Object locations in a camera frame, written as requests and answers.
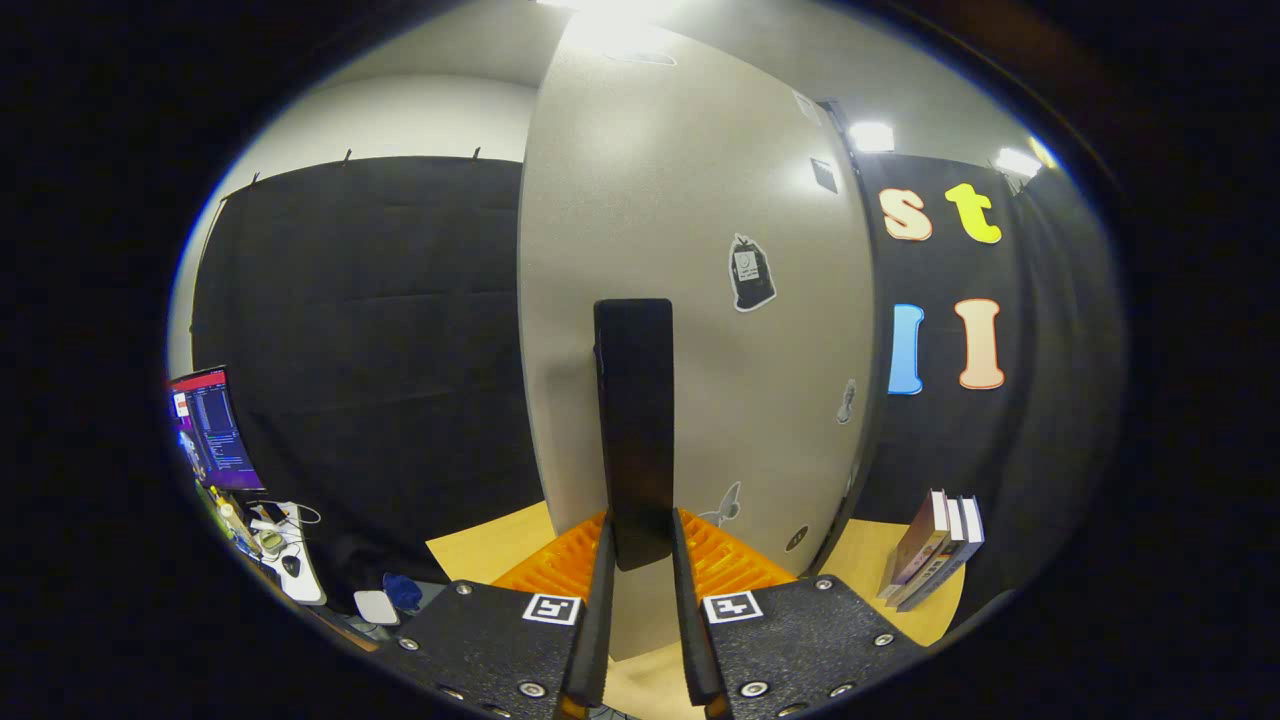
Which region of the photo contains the white rounded box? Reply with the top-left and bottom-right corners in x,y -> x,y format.
353,590 -> 402,628

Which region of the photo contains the blue cover book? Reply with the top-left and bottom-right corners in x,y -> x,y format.
898,496 -> 987,612

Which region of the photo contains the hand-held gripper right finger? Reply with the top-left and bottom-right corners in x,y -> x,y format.
668,508 -> 929,720

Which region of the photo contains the wide ceiling light panel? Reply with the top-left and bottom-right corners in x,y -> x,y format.
538,0 -> 691,56

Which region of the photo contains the black door handle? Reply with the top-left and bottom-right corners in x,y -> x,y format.
593,298 -> 676,573

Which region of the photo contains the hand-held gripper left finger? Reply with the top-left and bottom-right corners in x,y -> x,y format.
393,510 -> 618,720

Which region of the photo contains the white side desk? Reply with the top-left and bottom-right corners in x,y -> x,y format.
215,500 -> 328,607

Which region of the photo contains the computer monitor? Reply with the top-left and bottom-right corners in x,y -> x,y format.
166,366 -> 267,492

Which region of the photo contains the tan cover book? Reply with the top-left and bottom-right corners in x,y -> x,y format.
888,496 -> 969,607

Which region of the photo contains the beige cabinet door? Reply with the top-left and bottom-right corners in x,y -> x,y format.
517,10 -> 881,661

